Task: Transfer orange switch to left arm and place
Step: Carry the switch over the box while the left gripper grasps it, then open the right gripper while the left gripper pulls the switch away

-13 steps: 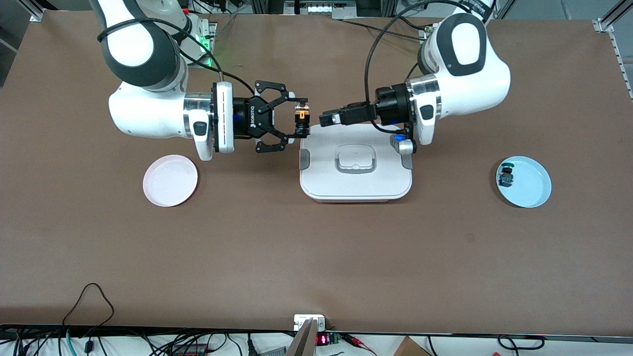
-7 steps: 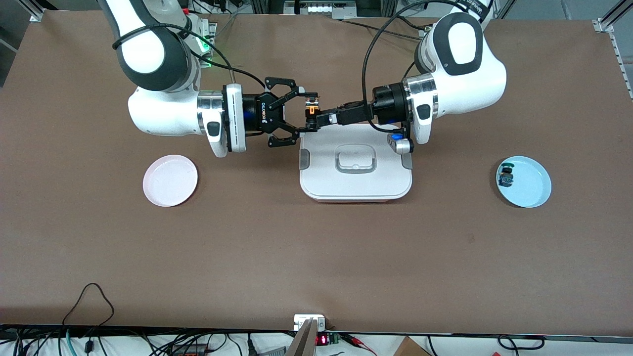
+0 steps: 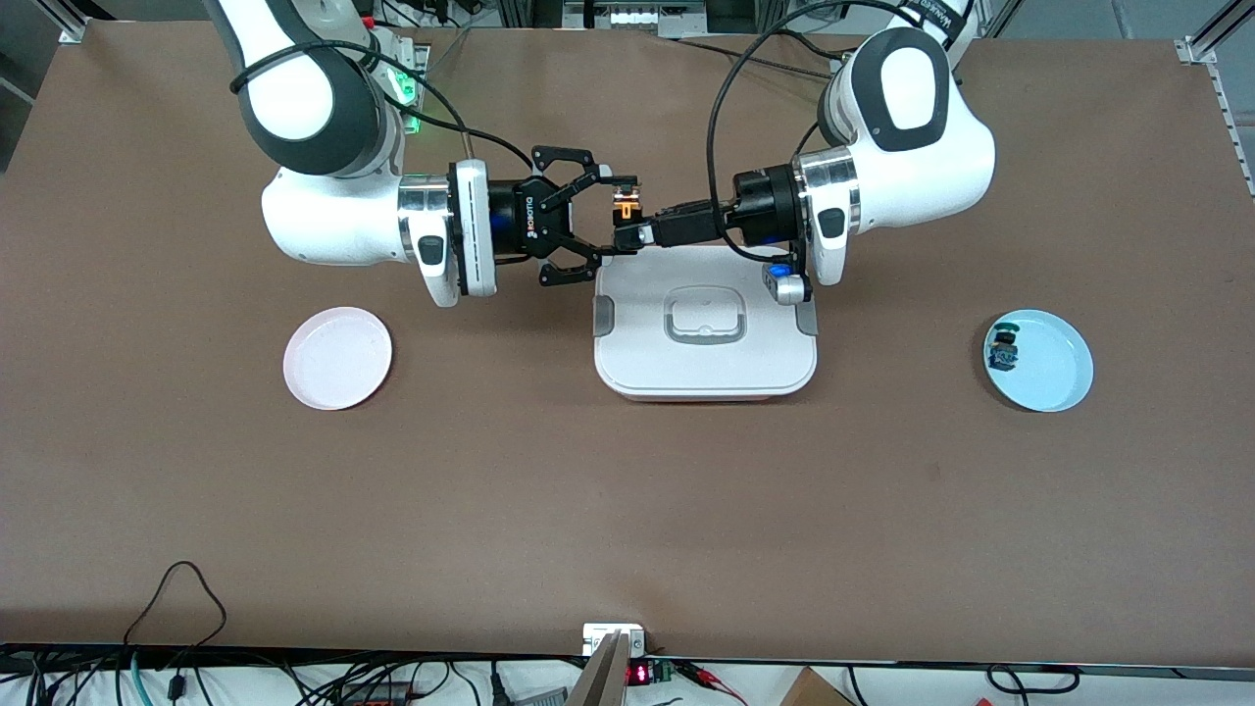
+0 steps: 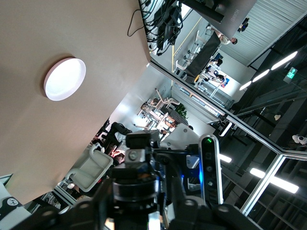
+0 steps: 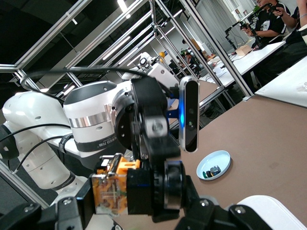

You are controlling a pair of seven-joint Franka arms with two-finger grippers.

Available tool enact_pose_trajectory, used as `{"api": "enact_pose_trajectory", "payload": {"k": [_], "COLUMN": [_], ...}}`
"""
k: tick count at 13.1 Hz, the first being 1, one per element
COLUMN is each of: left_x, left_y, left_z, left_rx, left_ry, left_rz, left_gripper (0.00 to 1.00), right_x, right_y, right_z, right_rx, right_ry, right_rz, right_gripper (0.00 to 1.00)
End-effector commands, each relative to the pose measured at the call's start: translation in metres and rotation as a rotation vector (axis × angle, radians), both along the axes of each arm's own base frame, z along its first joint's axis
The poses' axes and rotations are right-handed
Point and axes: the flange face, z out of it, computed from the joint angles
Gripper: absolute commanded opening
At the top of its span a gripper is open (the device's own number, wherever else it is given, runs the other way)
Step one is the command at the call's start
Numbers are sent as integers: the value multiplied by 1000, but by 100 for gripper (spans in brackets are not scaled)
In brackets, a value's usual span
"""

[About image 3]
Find white lidded lunch box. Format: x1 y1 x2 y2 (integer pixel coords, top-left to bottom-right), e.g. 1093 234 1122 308
593 245 820 403

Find white power strip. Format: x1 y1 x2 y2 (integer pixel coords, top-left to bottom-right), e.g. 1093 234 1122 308
608 8 709 28

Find pink round plate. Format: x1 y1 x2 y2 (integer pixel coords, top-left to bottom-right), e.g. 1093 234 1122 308
282 306 394 411

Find light blue round plate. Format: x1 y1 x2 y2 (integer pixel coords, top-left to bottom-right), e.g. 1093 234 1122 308
983 309 1095 413

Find brown cardboard piece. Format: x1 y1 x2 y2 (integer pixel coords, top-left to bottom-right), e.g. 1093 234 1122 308
779 667 856 706

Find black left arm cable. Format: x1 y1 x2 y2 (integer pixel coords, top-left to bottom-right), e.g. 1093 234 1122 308
706 0 918 264

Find black cable on table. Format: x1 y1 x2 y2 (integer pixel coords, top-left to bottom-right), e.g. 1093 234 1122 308
677 37 846 72

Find blue black push-button switch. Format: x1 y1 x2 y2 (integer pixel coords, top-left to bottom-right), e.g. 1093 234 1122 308
988 322 1023 374

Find small white mount box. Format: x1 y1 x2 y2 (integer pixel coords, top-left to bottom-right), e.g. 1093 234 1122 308
582 623 648 658

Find aluminium camera mount bar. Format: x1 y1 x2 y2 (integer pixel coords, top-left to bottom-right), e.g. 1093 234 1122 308
567 630 630 706

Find red clip lead wires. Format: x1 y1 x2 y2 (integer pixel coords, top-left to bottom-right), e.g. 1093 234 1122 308
677 660 748 706

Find aluminium corner profile rail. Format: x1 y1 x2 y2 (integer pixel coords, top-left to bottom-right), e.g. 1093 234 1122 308
1175 0 1255 202

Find thin black looped cable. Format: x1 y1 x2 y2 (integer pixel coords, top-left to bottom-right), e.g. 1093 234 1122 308
123 561 228 648

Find small aluminium corner bracket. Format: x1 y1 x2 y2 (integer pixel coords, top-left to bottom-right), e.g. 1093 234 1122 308
39 0 94 45

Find black floor cable loop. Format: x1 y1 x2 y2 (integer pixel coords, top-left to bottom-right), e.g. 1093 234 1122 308
985 665 1081 697

